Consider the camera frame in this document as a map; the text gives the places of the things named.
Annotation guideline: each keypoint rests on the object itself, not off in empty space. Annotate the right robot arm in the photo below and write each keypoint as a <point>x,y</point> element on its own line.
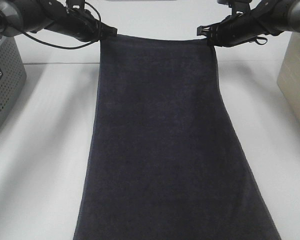
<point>286,17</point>

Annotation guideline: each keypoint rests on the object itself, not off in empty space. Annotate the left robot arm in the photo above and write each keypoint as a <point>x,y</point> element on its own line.
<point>24,16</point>

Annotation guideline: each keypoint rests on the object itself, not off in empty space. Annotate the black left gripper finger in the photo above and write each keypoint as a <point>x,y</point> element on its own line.
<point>103,38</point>
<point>104,29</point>

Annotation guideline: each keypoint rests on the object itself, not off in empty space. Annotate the grey perforated plastic basket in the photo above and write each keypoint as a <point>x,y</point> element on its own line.
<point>12,76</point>

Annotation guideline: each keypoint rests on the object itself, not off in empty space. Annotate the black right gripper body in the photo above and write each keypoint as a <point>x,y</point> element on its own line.
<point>245,25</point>

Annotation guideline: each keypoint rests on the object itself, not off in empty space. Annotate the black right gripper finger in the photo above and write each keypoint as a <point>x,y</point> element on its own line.
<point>212,42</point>
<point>205,30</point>

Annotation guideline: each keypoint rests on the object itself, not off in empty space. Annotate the dark navy towel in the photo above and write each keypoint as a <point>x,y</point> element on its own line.
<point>165,162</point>

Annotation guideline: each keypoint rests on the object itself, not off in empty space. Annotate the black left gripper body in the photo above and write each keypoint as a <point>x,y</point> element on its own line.
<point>73,20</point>

